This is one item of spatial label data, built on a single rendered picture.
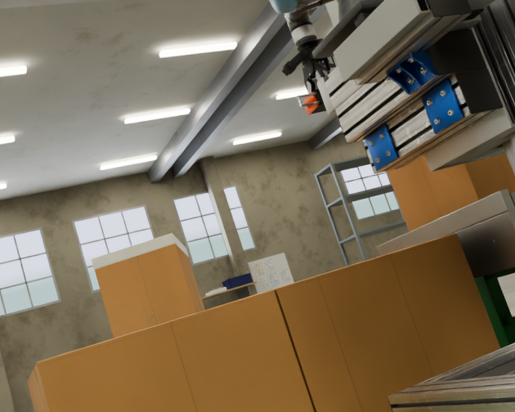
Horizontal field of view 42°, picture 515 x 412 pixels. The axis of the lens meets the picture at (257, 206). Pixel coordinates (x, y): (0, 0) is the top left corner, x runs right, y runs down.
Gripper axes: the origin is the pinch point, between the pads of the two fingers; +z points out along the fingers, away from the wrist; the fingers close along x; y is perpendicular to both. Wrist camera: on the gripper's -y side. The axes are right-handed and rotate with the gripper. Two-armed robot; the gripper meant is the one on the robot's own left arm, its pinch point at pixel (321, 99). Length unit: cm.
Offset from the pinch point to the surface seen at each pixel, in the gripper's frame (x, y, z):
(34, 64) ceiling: 678, 14, -356
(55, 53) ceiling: 654, 41, -356
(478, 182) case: -18, 30, 41
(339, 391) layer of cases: -18, -35, 83
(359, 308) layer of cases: -18, -22, 65
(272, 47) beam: 715, 378, -343
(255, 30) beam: 648, 325, -344
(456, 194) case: -9, 28, 42
